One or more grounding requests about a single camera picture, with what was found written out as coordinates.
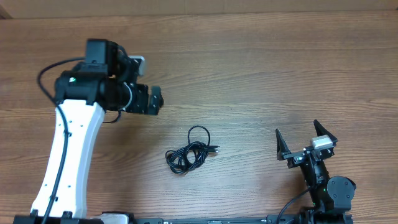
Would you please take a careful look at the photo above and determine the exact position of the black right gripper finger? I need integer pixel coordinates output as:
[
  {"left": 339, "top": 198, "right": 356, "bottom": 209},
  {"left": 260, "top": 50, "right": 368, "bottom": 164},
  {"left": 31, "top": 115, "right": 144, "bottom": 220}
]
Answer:
[
  {"left": 275, "top": 129, "right": 291, "bottom": 161},
  {"left": 313, "top": 119, "right": 338, "bottom": 146}
]

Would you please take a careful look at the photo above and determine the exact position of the black USB-C cable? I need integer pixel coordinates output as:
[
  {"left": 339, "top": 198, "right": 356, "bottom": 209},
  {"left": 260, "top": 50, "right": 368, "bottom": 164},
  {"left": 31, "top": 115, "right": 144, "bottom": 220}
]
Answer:
[{"left": 174, "top": 124, "right": 220, "bottom": 170}]

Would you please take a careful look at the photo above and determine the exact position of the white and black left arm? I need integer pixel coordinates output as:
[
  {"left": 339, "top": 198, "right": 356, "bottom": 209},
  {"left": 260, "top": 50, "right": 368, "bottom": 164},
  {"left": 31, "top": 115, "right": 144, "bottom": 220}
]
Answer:
[{"left": 13, "top": 39, "right": 164, "bottom": 224}]

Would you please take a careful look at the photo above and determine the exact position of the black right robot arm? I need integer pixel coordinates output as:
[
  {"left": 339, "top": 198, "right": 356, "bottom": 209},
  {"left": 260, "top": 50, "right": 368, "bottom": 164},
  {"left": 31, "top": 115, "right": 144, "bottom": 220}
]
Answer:
[{"left": 267, "top": 120, "right": 356, "bottom": 224}]

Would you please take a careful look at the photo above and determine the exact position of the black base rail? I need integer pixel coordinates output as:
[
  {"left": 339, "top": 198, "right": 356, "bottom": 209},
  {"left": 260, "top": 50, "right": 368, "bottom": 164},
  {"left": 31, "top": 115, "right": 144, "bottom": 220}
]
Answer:
[{"left": 91, "top": 212, "right": 354, "bottom": 224}]

